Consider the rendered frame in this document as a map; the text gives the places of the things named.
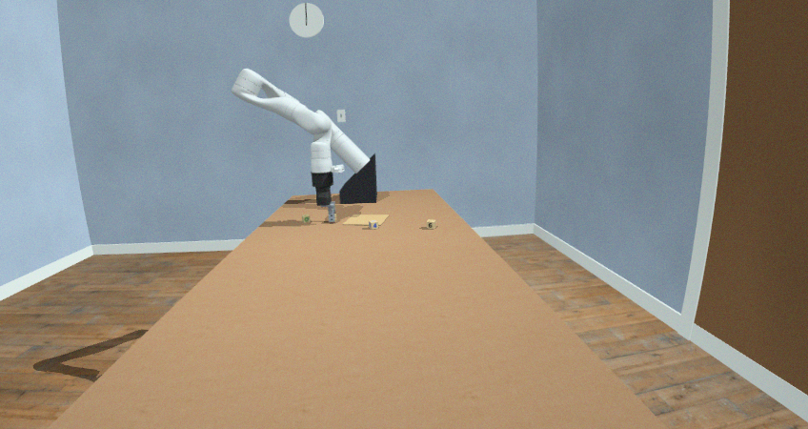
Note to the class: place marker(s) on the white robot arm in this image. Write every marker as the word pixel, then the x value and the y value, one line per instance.
pixel 326 135

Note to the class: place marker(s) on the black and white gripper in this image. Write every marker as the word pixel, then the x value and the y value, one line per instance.
pixel 322 178

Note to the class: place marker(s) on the tan flat mat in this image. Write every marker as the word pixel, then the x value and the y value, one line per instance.
pixel 363 219

